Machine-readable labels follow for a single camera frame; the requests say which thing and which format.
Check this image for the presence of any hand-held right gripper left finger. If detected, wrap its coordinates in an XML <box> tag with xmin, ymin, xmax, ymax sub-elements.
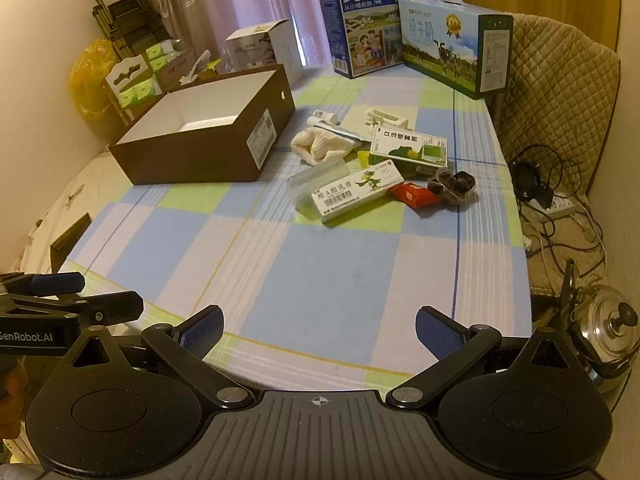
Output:
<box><xmin>64</xmin><ymin>304</ymin><xmax>258</xmax><ymax>412</ymax></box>

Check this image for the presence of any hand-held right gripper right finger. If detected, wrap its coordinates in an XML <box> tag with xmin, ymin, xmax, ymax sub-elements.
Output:
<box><xmin>385</xmin><ymin>305</ymin><xmax>568</xmax><ymax>411</ymax></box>

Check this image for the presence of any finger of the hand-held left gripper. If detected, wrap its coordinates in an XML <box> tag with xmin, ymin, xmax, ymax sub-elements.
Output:
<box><xmin>0</xmin><ymin>271</ymin><xmax>85</xmax><ymax>299</ymax></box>
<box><xmin>0</xmin><ymin>290</ymin><xmax>146</xmax><ymax>332</ymax></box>

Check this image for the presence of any red snack packet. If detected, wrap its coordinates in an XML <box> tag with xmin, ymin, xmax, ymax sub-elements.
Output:
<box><xmin>389</xmin><ymin>182</ymin><xmax>443</xmax><ymax>209</ymax></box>

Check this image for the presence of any white dinosaur print box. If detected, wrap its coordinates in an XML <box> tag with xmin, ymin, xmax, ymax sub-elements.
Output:
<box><xmin>311</xmin><ymin>159</ymin><xmax>403</xmax><ymax>224</ymax></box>

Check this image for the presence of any brown cardboard box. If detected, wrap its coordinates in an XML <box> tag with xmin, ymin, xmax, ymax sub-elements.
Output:
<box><xmin>108</xmin><ymin>64</ymin><xmax>297</xmax><ymax>186</ymax></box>

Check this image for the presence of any translucent plastic case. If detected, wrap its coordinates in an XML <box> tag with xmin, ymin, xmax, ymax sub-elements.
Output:
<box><xmin>287</xmin><ymin>157</ymin><xmax>351</xmax><ymax>208</ymax></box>

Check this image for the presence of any green white medicine box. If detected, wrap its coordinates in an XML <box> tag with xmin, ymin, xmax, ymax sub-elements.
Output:
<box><xmin>370</xmin><ymin>125</ymin><xmax>448</xmax><ymax>167</ymax></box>

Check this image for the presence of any white knitted sock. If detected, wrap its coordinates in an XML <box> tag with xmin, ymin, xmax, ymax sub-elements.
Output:
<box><xmin>291</xmin><ymin>127</ymin><xmax>362</xmax><ymax>167</ymax></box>

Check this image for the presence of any white plastic hair clip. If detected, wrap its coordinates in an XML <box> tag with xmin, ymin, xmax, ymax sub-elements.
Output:
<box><xmin>342</xmin><ymin>105</ymin><xmax>410</xmax><ymax>133</ymax></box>

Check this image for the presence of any person's left hand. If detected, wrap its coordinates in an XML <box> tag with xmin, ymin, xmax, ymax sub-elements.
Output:
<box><xmin>0</xmin><ymin>359</ymin><xmax>27</xmax><ymax>413</ymax></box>

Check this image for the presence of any brown box lid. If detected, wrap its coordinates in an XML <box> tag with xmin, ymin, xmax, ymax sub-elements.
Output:
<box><xmin>50</xmin><ymin>212</ymin><xmax>93</xmax><ymax>275</ymax></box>

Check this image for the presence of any checked tablecloth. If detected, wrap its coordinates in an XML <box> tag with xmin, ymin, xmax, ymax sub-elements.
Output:
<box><xmin>50</xmin><ymin>65</ymin><xmax>532</xmax><ymax>376</ymax></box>

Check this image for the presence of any stainless steel kettle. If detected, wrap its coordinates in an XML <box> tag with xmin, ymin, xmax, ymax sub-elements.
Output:
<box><xmin>560</xmin><ymin>257</ymin><xmax>640</xmax><ymax>381</ymax></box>

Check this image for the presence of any white power strip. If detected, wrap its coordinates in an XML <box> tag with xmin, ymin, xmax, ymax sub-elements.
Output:
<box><xmin>530</xmin><ymin>195</ymin><xmax>576</xmax><ymax>222</ymax></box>

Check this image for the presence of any small black fan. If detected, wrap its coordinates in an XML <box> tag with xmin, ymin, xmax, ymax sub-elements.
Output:
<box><xmin>511</xmin><ymin>160</ymin><xmax>542</xmax><ymax>195</ymax></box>

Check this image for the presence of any yellow plastic bag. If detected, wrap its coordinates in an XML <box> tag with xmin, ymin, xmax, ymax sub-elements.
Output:
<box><xmin>68</xmin><ymin>39</ymin><xmax>123</xmax><ymax>121</ymax></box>

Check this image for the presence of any green tissue pack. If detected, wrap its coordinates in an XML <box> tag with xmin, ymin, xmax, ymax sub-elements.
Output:
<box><xmin>146</xmin><ymin>42</ymin><xmax>176</xmax><ymax>68</ymax></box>
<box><xmin>120</xmin><ymin>77</ymin><xmax>162</xmax><ymax>108</ymax></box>

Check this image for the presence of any cardboard tissue carton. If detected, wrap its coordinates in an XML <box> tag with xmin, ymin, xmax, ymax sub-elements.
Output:
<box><xmin>102</xmin><ymin>42</ymin><xmax>201</xmax><ymax>123</ymax></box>

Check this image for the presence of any white plastic bag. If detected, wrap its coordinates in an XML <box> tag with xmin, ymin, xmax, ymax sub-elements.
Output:
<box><xmin>179</xmin><ymin>50</ymin><xmax>215</xmax><ymax>86</ymax></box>

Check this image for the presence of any quilted beige chair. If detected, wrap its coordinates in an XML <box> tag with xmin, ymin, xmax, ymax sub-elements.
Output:
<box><xmin>487</xmin><ymin>12</ymin><xmax>621</xmax><ymax>301</ymax></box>

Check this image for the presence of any green milk carton box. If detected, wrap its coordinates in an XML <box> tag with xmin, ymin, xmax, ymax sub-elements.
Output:
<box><xmin>397</xmin><ymin>0</ymin><xmax>515</xmax><ymax>100</ymax></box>

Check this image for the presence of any white carton box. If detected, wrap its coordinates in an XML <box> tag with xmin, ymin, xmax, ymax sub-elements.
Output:
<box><xmin>224</xmin><ymin>19</ymin><xmax>305</xmax><ymax>86</ymax></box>

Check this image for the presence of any blue milk carton box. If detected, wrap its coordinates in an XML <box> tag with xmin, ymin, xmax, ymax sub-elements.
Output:
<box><xmin>315</xmin><ymin>0</ymin><xmax>408</xmax><ymax>79</ymax></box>

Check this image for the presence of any white cable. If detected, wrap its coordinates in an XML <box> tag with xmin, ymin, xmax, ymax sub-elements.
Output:
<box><xmin>522</xmin><ymin>210</ymin><xmax>601</xmax><ymax>281</ymax></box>

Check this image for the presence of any black cable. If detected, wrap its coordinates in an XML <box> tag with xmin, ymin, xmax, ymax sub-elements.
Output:
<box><xmin>515</xmin><ymin>144</ymin><xmax>608</xmax><ymax>281</ymax></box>

